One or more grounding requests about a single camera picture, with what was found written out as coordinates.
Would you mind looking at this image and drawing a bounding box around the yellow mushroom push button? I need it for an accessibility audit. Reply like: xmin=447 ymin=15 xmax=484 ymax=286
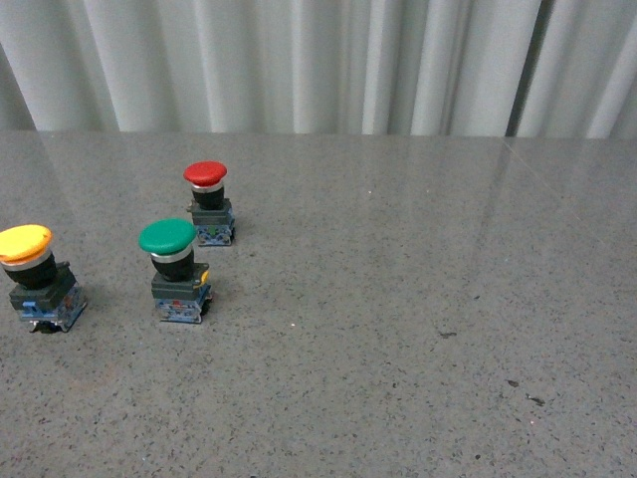
xmin=1 ymin=224 xmax=87 ymax=334

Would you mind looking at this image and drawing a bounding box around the red mushroom push button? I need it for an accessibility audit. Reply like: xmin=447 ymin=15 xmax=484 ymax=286
xmin=183 ymin=160 xmax=235 ymax=247

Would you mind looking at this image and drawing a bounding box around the green mushroom push button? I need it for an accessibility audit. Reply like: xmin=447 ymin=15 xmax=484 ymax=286
xmin=138 ymin=218 xmax=212 ymax=324

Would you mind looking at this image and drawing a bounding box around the white pleated curtain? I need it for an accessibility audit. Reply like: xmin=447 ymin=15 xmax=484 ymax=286
xmin=1 ymin=1 xmax=636 ymax=138

